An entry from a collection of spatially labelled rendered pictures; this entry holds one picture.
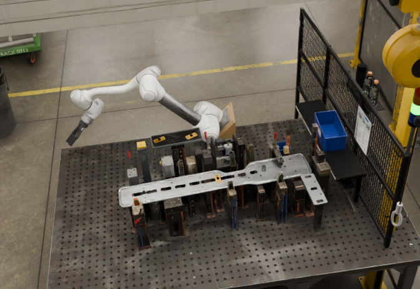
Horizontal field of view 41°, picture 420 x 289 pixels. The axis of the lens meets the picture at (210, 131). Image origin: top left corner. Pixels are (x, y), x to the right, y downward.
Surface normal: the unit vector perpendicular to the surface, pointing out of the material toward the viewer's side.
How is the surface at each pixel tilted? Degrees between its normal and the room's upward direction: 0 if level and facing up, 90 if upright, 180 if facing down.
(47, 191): 0
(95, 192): 0
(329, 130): 0
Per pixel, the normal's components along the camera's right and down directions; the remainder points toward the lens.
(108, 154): -0.06, -0.76
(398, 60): -0.58, 0.36
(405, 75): -0.03, 0.69
